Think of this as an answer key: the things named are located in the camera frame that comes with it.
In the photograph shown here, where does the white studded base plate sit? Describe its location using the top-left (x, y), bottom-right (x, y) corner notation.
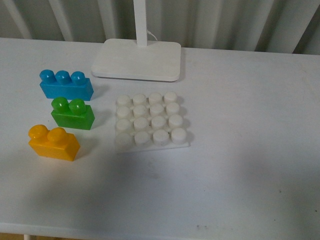
top-left (115, 91), bottom-right (190, 153)

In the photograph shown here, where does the yellow two-stud block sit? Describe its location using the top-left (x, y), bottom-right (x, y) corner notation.
top-left (28, 124), bottom-right (80, 161)

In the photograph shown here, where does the green two-stud block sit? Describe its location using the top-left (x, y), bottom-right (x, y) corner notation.
top-left (51, 97), bottom-right (95, 130)

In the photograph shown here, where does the blue three-stud block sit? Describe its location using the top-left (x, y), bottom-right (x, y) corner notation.
top-left (39, 69), bottom-right (94, 101)

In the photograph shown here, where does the white lamp stand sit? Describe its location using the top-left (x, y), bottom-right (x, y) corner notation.
top-left (91, 0), bottom-right (182, 82)

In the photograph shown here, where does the white table leg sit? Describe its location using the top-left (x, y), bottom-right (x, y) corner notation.
top-left (23, 234), bottom-right (31, 240)

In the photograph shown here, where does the white lamp cable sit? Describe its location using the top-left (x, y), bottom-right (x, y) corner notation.
top-left (146, 28), bottom-right (158, 42)

